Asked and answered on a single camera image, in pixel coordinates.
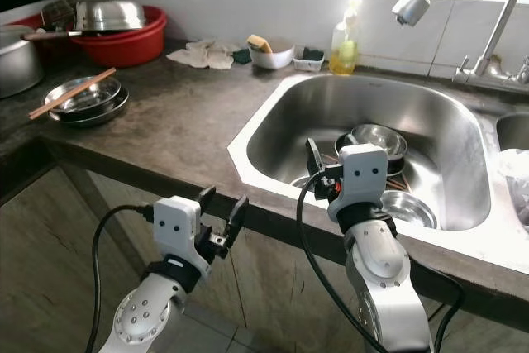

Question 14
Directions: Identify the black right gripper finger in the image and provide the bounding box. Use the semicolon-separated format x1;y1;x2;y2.
305;137;326;186

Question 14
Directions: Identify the large stainless steel bowl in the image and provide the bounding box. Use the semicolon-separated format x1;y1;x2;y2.
336;123;409;179

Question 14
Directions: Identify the stainless steel kitchen sink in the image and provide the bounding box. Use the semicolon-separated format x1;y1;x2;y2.
227;72;529;267

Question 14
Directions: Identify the small stainless steel bowl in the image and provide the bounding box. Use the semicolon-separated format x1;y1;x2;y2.
289;174;317;193
380;189;438;231

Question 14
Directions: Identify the dark brown wet chopstick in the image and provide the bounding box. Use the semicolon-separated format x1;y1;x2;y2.
384;171;408;197

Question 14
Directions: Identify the wood grain base cabinet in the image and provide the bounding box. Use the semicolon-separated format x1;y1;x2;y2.
0;146;529;353

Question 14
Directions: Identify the small clear plastic tray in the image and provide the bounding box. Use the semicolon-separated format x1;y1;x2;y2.
293;45;326;73

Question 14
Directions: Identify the dark green scouring pad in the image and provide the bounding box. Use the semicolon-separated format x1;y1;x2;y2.
299;45;325;60
231;47;252;65

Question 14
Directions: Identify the yellow dish soap bottle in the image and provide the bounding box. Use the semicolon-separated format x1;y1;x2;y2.
328;0;363;76

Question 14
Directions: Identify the white ceramic bowl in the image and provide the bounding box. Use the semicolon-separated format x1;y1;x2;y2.
248;35;296;70

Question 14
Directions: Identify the yellow sponge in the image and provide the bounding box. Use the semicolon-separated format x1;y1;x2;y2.
245;34;274;53

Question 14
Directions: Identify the white dish cloth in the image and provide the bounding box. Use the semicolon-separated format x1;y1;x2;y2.
167;37;241;70

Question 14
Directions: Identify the light brown wooden chopstick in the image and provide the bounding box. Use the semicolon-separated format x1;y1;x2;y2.
29;67;115;118
32;70;117;121

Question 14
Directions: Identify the red plastic basin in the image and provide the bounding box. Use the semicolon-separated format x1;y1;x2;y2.
21;4;168;69

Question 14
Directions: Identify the clear plastic bag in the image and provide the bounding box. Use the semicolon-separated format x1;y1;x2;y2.
498;148;529;230

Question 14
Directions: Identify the stainless steel domed lid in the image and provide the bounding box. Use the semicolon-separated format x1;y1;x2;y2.
74;0;148;33

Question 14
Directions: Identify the large steel cooking pot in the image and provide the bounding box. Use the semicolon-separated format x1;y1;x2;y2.
0;24;45;99

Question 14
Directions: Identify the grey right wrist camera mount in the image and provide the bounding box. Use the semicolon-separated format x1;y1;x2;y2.
328;144;389;220

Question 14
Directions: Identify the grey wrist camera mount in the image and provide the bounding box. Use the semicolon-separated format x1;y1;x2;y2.
154;196;203;271
328;144;389;220

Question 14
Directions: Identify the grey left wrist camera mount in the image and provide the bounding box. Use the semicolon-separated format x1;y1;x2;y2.
154;196;203;271

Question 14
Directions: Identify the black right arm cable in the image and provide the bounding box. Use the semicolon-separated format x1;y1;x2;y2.
296;173;464;353

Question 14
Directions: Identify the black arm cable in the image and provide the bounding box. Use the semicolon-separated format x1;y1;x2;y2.
296;173;464;353
91;204;158;353

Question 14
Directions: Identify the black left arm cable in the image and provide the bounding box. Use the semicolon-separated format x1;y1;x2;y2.
91;204;158;353

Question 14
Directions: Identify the brown utensil handle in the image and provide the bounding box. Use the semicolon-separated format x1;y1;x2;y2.
21;29;85;41

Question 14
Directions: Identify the metal wire basket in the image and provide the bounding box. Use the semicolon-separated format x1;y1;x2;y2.
41;0;79;31

